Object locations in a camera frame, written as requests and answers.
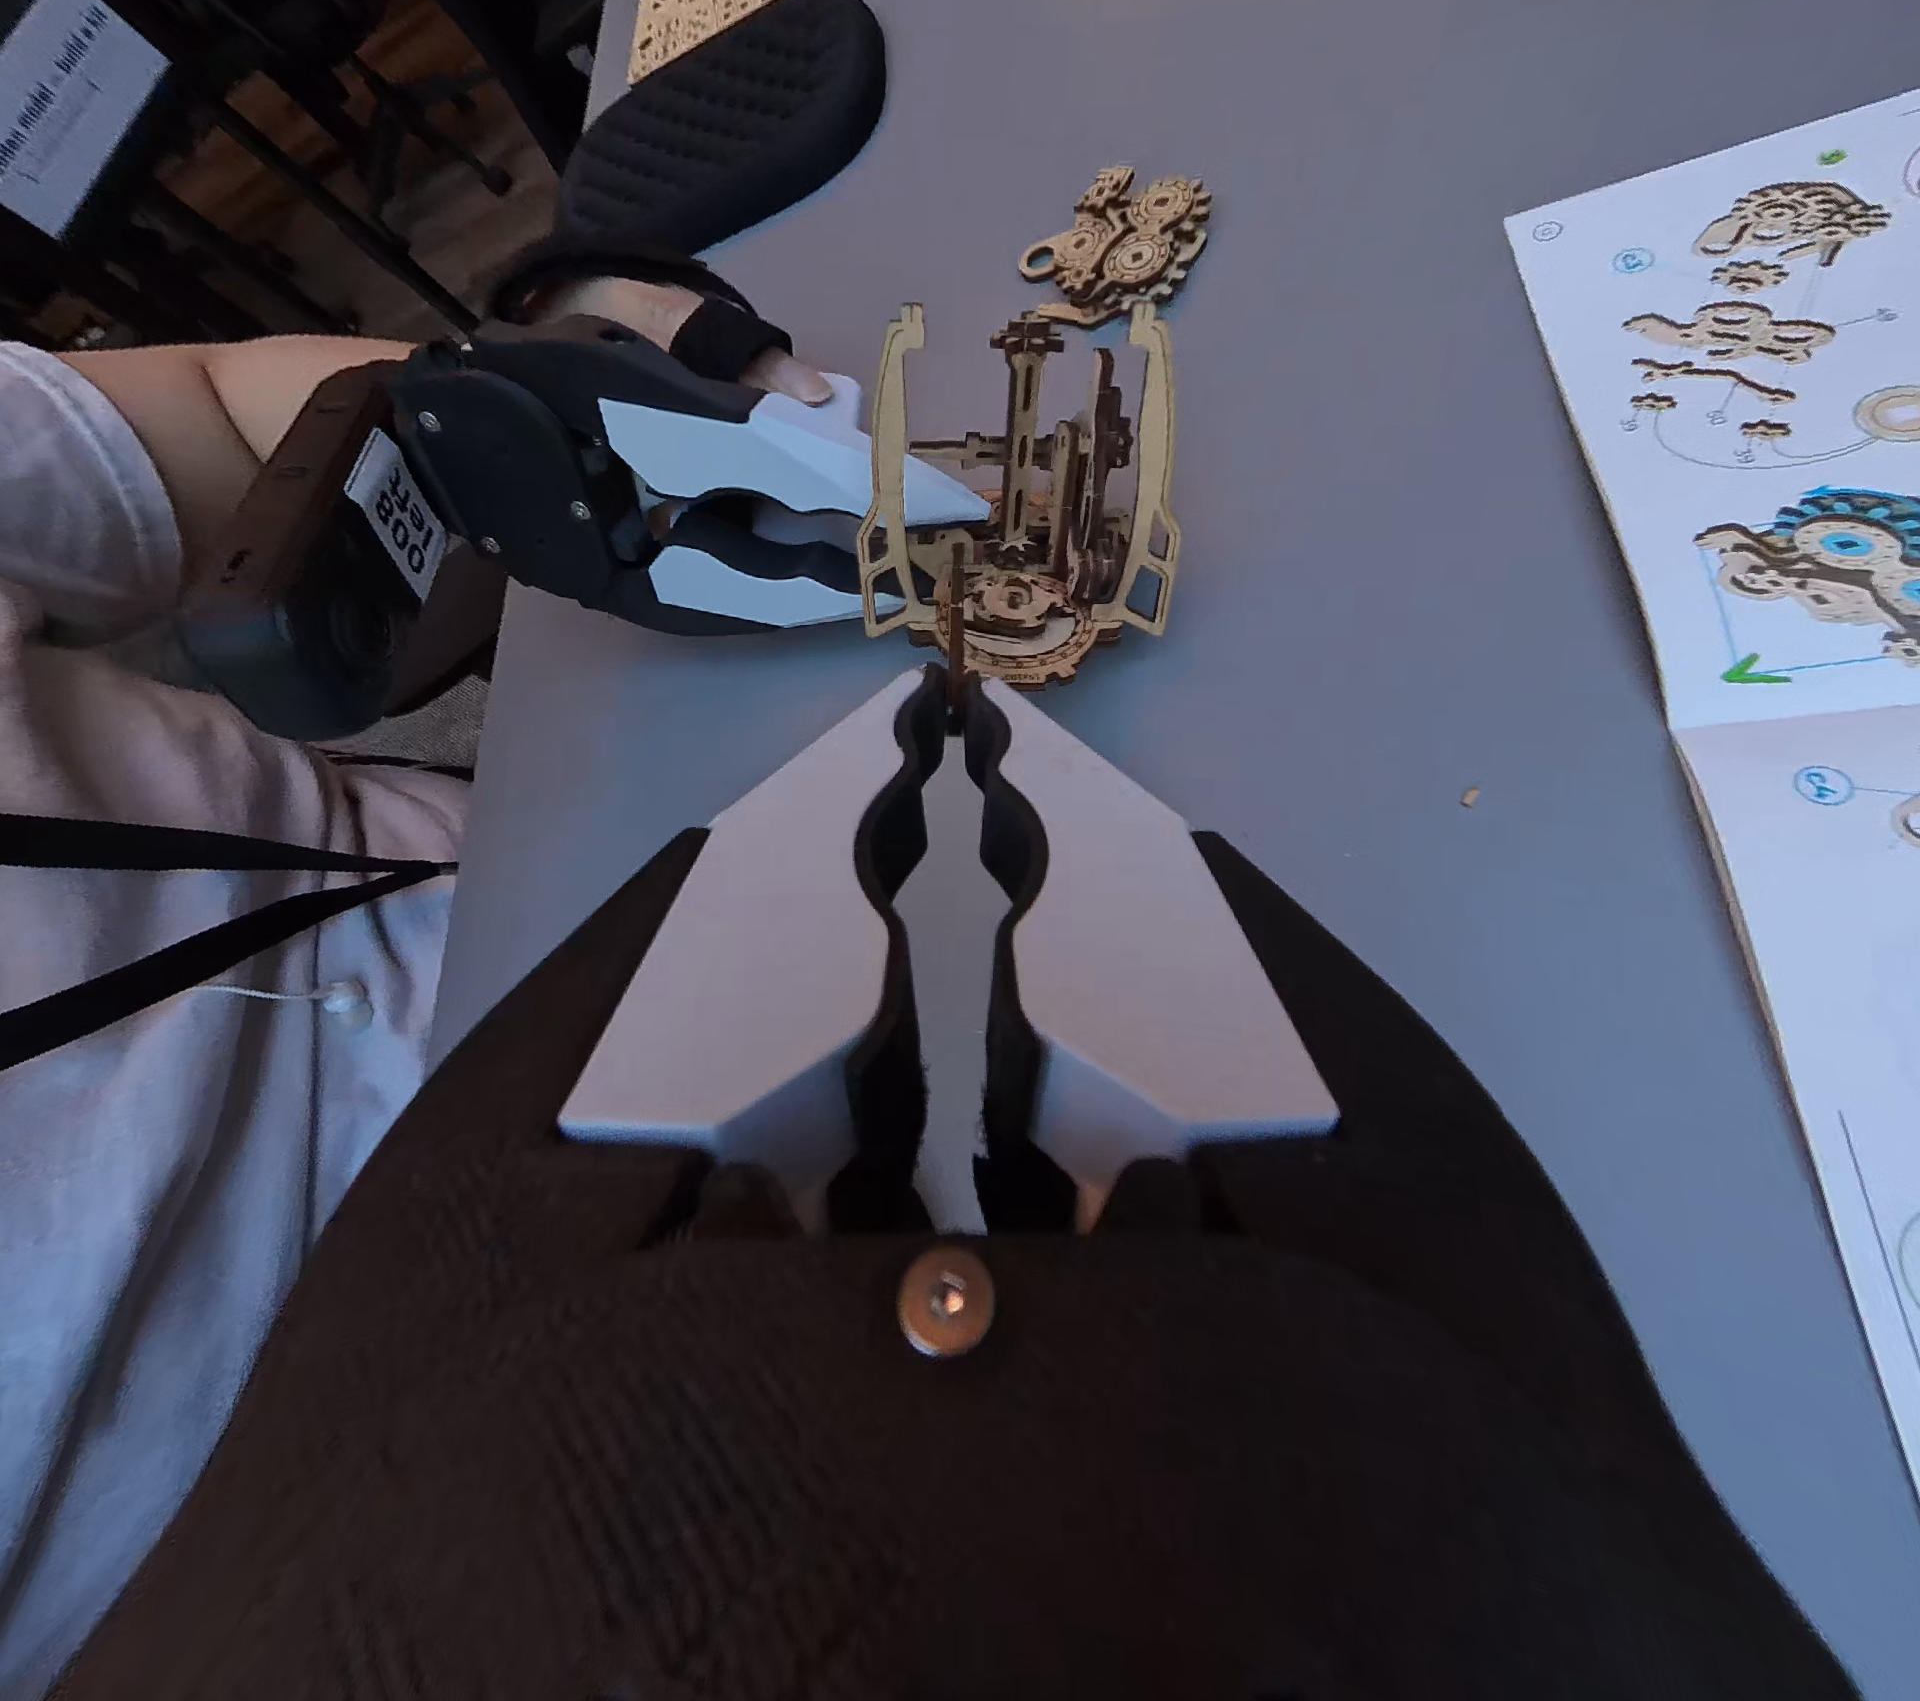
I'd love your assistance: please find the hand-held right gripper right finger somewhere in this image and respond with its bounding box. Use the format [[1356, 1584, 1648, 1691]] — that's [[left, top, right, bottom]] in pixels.
[[965, 676, 1343, 1157]]

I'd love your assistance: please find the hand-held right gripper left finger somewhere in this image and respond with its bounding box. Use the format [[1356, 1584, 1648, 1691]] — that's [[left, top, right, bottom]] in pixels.
[[554, 666, 940, 1157]]

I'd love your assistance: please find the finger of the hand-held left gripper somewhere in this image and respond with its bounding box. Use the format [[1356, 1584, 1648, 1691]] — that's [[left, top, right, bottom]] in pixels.
[[596, 374, 996, 527], [648, 540, 913, 635]]

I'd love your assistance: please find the wooden mechanical model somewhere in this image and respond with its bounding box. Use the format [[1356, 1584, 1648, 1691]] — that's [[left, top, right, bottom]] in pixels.
[[858, 302, 1182, 745]]

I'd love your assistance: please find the wooden gear assembly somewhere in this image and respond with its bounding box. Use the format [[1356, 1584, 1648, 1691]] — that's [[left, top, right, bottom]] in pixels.
[[1019, 168, 1215, 327]]

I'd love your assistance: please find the person's left forearm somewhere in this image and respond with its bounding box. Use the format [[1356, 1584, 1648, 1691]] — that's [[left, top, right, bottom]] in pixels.
[[202, 337, 452, 492]]

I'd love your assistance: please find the person's left hand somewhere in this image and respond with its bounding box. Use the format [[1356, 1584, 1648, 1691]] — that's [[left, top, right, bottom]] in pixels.
[[593, 276, 836, 409]]

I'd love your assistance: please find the marker tag sign screen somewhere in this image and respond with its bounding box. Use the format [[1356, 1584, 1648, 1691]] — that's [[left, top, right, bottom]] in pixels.
[[0, 0, 171, 243]]

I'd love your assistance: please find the assembly instruction booklet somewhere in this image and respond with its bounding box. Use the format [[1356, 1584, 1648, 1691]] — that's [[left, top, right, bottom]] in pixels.
[[1503, 91, 1920, 1502]]

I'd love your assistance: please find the black drawstring cord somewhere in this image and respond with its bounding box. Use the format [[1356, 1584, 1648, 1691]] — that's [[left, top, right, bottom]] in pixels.
[[0, 817, 459, 1076]]

